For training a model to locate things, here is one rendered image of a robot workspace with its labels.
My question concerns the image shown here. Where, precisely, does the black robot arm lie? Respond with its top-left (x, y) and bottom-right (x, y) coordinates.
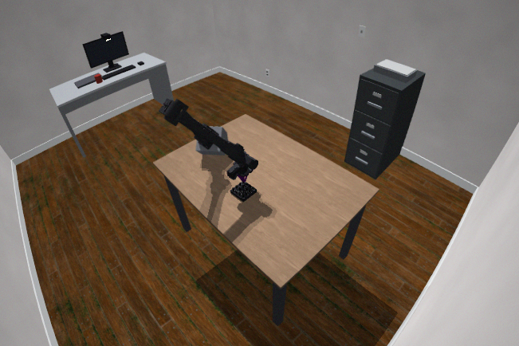
top-left (159, 99), bottom-right (258, 180)

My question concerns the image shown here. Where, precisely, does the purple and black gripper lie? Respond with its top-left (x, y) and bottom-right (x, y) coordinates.
top-left (238, 168), bottom-right (253, 182)

